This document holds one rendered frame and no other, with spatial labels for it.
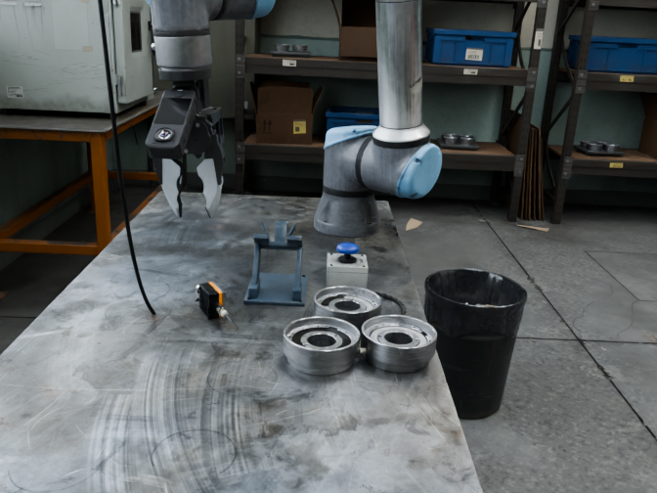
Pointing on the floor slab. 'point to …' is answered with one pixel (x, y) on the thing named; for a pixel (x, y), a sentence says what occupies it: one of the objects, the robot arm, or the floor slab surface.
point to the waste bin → (474, 334)
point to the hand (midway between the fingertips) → (193, 210)
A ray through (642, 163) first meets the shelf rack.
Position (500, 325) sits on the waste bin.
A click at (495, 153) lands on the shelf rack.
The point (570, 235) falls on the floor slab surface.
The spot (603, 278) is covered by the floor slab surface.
